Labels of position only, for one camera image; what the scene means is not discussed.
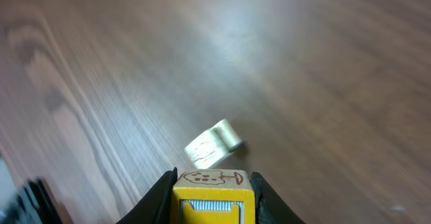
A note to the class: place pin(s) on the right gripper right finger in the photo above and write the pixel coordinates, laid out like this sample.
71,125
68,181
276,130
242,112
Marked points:
269,206

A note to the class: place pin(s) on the yellow top block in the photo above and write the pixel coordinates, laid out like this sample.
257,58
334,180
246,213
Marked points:
214,197

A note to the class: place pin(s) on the pale drawing wooden block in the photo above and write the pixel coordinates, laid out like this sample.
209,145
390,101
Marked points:
213,145

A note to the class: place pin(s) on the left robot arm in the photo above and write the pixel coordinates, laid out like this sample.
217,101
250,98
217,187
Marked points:
31,203

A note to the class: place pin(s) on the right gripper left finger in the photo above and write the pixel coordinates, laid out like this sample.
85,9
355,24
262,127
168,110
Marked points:
154,207

